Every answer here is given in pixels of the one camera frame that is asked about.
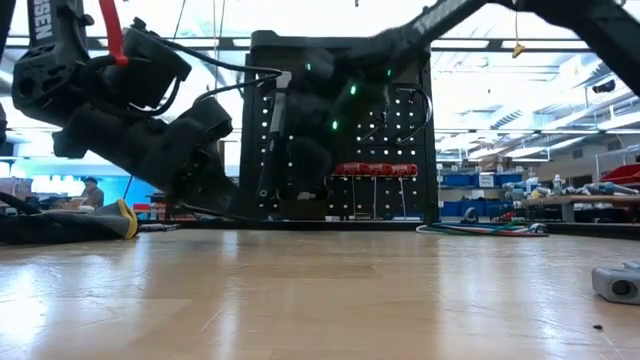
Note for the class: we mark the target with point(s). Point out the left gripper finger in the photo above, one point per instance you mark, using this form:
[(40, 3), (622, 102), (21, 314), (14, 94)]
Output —
[(220, 200)]

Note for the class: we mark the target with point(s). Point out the grey black claw hammer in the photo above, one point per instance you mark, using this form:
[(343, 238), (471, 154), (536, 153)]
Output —
[(272, 145)]

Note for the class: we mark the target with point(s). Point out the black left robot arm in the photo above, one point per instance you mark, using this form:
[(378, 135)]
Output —
[(45, 75)]

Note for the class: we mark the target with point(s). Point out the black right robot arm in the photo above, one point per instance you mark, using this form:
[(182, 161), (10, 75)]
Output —
[(600, 30)]

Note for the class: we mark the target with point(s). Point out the black pen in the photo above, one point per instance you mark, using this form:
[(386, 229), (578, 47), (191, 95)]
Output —
[(160, 227)]

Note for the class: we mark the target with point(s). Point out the black storage bin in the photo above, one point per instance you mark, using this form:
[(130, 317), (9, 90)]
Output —
[(292, 210)]

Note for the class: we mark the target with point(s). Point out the person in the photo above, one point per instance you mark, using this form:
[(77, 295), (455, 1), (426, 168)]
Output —
[(93, 192)]

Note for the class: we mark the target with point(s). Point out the grey glove yellow cuff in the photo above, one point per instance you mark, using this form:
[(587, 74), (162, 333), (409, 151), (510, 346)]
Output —
[(100, 220)]

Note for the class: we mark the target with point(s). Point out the black pegboard cart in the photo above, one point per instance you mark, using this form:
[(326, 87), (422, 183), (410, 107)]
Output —
[(430, 150)]

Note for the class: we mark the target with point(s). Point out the blue storage bins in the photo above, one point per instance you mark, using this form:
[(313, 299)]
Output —
[(460, 180)]

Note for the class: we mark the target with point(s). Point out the black work glove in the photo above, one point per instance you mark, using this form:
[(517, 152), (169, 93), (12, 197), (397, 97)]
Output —
[(30, 232)]

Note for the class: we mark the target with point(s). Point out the white bottle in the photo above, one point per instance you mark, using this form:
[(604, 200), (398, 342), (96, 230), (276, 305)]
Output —
[(557, 186)]

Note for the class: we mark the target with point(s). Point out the wooden workbench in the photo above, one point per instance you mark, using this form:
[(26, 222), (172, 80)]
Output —
[(600, 200)]

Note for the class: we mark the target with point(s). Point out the red storage bin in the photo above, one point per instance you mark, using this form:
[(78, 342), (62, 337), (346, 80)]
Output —
[(625, 175)]

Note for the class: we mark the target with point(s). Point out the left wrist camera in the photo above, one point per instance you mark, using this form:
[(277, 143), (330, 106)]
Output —
[(205, 120)]

